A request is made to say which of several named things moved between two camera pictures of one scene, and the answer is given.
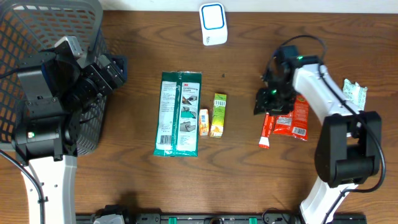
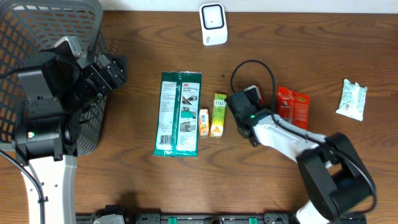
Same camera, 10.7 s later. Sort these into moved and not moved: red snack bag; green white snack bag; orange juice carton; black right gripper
Moved: black right gripper
Not moved: orange juice carton; green white snack bag; red snack bag
